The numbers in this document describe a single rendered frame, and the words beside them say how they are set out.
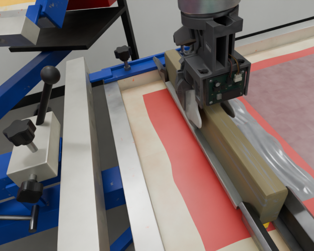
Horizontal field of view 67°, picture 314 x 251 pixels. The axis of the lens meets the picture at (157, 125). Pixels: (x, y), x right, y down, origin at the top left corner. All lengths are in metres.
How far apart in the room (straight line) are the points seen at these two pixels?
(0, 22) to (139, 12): 1.81
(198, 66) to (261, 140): 0.22
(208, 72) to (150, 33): 2.22
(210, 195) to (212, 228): 0.05
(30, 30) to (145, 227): 0.55
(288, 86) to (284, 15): 2.59
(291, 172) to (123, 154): 0.29
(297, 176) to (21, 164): 0.42
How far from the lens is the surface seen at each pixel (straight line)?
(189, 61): 0.35
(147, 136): 0.51
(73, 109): 0.51
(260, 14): 3.01
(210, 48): 0.30
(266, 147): 0.48
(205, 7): 0.30
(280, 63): 0.73
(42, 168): 0.38
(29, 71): 1.05
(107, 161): 1.81
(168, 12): 2.51
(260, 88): 0.63
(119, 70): 0.67
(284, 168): 0.45
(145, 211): 0.37
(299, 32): 0.85
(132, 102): 0.61
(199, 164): 0.45
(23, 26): 0.69
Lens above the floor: 1.31
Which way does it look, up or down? 42 degrees down
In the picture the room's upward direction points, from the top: 12 degrees counter-clockwise
